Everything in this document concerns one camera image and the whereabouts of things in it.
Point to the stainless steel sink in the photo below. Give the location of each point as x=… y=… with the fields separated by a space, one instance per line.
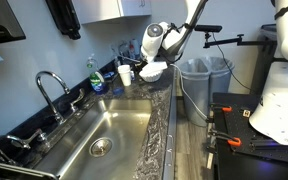
x=124 y=133

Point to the small chrome tap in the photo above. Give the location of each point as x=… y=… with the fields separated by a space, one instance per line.
x=17 y=141

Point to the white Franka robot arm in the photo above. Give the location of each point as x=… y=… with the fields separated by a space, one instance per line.
x=280 y=100

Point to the small white pill bottle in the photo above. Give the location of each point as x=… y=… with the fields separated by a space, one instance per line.
x=132 y=75

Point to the blue sponge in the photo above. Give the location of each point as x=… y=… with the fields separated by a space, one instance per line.
x=118 y=90

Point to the metal sink drain strainer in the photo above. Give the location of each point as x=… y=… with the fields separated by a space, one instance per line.
x=101 y=147

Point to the black perforated breadboard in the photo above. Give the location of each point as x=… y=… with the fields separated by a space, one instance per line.
x=240 y=130

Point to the white coffee filter stack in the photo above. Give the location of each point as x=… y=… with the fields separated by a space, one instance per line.
x=152 y=72

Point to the black robot table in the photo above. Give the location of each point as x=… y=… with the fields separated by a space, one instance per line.
x=237 y=166

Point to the blue plastic item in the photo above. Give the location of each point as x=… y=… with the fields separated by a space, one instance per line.
x=109 y=76

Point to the grey trash bin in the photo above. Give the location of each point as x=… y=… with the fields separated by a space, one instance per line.
x=222 y=80
x=195 y=96

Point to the chrome gooseneck faucet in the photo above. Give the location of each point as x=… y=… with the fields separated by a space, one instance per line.
x=47 y=95

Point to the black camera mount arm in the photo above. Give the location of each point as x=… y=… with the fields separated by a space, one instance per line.
x=227 y=41

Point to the clear plastic bottle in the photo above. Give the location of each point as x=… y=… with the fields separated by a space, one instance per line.
x=124 y=50

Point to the white bottle red label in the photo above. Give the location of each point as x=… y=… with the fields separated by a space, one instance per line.
x=135 y=48

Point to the white wall cabinet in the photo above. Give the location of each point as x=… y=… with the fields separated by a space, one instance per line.
x=100 y=10

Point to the white paper cup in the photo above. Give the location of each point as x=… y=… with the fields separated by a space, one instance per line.
x=124 y=68
x=126 y=79

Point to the black orange bar clamp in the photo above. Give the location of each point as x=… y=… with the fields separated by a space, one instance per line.
x=225 y=108
x=234 y=142

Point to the dish soap bottle green liquid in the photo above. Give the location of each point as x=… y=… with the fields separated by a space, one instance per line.
x=96 y=80

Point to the black wall soap dispenser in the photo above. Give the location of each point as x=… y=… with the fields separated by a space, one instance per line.
x=65 y=16

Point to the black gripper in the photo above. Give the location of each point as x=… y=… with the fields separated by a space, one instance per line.
x=143 y=62

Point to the black paper towel dispenser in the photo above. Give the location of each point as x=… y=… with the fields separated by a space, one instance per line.
x=0 y=20

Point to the grey base cabinet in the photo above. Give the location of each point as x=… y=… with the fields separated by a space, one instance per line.
x=169 y=146

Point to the small white label tag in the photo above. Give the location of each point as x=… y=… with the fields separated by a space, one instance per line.
x=246 y=113

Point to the black stereo camera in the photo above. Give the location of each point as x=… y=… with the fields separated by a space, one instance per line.
x=208 y=28

